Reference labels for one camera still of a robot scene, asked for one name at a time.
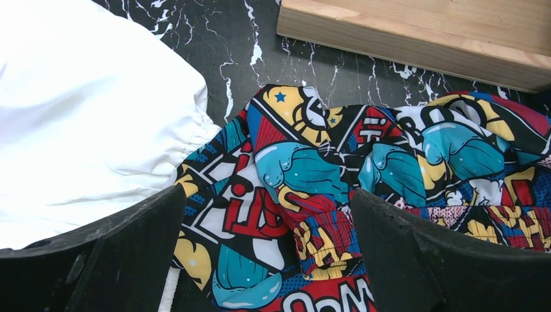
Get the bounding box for comic print shorts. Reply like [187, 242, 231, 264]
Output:
[173, 85, 550, 311]

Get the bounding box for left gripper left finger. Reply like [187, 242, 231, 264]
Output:
[1, 187, 186, 311]

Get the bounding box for white cloth garment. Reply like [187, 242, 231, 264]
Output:
[0, 0, 222, 312]

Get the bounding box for wooden clothes rack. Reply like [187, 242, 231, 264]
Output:
[277, 0, 550, 92]

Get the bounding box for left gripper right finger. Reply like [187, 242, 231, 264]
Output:
[351, 188, 550, 311]

